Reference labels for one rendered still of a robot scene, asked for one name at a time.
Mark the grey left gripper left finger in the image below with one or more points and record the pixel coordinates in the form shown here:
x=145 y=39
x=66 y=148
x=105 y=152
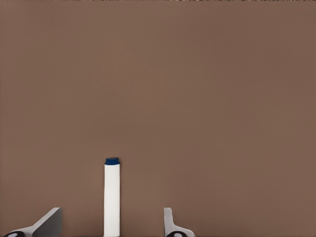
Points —
x=47 y=223

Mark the white marker with blue end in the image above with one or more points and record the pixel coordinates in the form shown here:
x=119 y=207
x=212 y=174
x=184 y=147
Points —
x=111 y=200

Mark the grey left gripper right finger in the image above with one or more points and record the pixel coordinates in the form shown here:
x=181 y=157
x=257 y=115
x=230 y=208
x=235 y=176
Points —
x=169 y=221

